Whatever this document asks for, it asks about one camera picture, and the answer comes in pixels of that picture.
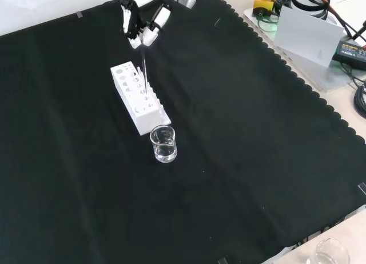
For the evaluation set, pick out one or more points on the clear cloth clip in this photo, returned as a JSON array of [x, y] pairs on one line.
[[362, 188], [79, 15], [223, 261]]

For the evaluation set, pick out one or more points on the grey metal base plate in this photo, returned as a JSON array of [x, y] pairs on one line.
[[328, 78]]

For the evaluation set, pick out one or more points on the pale board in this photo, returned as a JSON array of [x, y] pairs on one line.
[[306, 35]]

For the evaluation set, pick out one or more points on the small clear glass beaker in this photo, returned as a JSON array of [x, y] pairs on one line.
[[164, 149]]

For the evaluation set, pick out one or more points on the large clear glass beaker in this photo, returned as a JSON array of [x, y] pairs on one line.
[[328, 251]]

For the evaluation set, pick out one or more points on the clear glass rod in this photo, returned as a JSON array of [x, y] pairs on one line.
[[144, 67]]

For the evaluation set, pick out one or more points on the black bench cloth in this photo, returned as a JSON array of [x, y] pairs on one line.
[[85, 175]]

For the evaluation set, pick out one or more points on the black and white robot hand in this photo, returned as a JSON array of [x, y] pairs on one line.
[[143, 7]]

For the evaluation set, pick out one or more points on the white test tube rack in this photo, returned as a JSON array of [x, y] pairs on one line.
[[148, 119]]

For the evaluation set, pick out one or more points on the black power adapter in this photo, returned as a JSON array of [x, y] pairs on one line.
[[350, 51]]

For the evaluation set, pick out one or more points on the yellow stop button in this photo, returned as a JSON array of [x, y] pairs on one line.
[[264, 2]]

